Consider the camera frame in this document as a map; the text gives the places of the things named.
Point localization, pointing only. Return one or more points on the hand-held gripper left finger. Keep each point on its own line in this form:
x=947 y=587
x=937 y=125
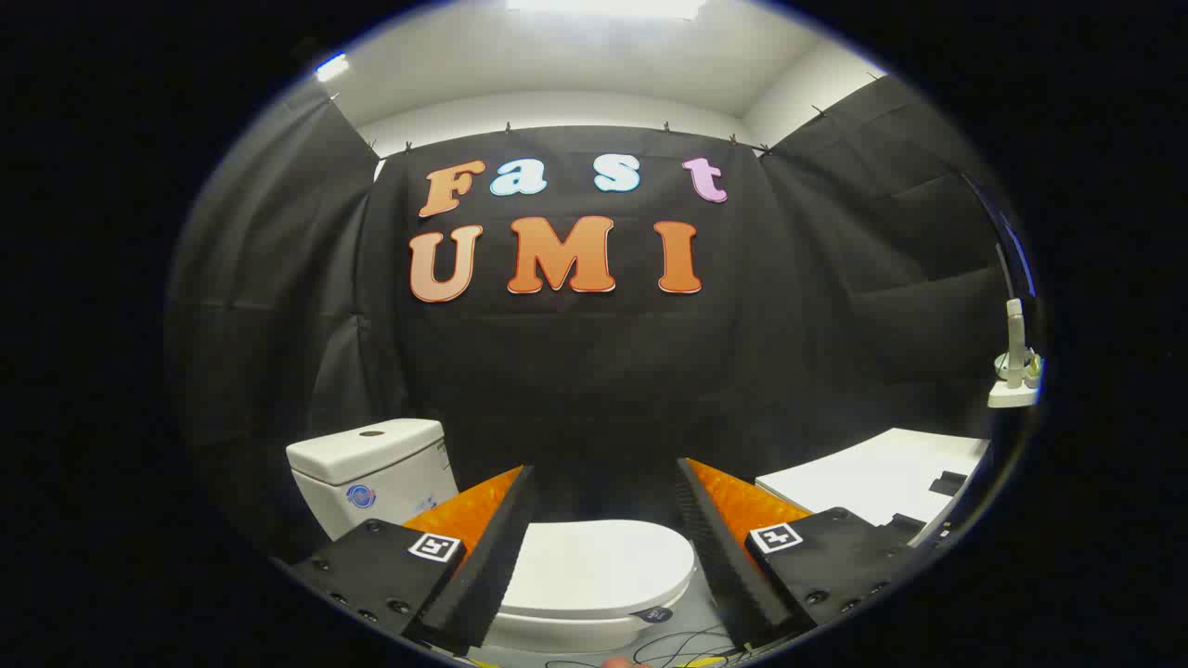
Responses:
x=497 y=566

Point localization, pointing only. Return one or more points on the ceiling light panel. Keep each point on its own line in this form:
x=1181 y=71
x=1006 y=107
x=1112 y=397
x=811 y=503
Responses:
x=332 y=67
x=603 y=6

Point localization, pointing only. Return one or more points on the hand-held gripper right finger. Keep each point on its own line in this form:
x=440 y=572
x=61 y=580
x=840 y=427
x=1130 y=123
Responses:
x=729 y=575

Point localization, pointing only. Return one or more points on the black backdrop cloth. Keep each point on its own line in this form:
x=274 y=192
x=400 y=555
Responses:
x=594 y=371

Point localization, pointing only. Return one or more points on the small flat black item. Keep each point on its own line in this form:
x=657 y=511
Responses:
x=949 y=482

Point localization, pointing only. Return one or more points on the small black tag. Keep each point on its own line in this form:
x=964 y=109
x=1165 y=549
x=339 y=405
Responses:
x=652 y=614

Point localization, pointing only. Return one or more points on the white wall shelf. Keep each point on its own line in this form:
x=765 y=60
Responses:
x=1012 y=397

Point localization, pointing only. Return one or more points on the white drawer cabinet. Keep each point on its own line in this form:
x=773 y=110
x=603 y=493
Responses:
x=882 y=473

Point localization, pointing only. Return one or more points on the white toilet lid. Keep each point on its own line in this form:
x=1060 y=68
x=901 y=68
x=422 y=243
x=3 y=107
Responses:
x=594 y=566

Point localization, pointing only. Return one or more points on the white ceramic toilet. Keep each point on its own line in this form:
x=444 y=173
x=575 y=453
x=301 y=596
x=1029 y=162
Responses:
x=371 y=455

